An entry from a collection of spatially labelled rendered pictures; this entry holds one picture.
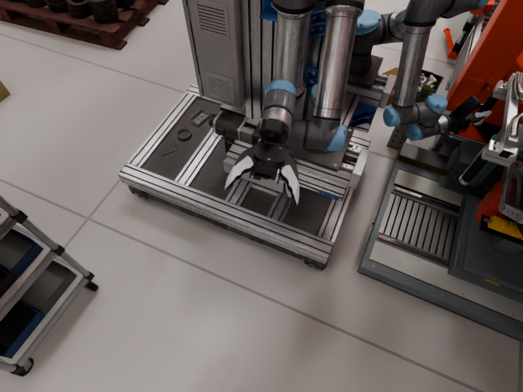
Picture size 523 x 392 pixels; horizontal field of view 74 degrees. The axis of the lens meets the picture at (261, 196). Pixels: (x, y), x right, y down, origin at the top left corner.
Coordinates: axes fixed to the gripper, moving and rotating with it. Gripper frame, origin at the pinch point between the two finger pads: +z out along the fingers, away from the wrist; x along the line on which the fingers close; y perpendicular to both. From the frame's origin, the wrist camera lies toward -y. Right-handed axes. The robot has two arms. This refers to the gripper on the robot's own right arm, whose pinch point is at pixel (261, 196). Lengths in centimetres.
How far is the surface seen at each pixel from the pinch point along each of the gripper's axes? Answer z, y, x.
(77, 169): -79, 141, 118
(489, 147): -50, 19, -72
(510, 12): -115, 7, -84
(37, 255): -4, 88, 84
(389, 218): -72, 108, -79
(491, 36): -115, 18, -84
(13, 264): 2, 86, 90
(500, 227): -46, 58, -103
